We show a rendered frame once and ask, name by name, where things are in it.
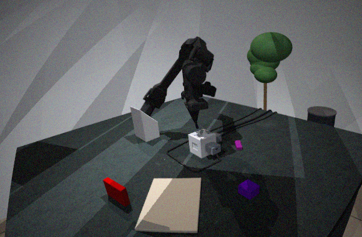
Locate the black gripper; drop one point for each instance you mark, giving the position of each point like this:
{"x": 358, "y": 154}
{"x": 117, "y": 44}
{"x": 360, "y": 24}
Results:
{"x": 193, "y": 102}

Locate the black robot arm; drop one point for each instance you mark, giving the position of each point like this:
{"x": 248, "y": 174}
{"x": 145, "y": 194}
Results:
{"x": 194, "y": 61}

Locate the magenta rectangular block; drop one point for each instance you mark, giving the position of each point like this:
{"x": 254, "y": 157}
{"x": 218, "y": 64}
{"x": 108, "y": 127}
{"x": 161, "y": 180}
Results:
{"x": 238, "y": 145}

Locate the purple cube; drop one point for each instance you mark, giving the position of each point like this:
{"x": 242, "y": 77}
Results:
{"x": 248, "y": 189}

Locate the red rectangular block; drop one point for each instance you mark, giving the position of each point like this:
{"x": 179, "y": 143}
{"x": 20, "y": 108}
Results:
{"x": 116, "y": 191}

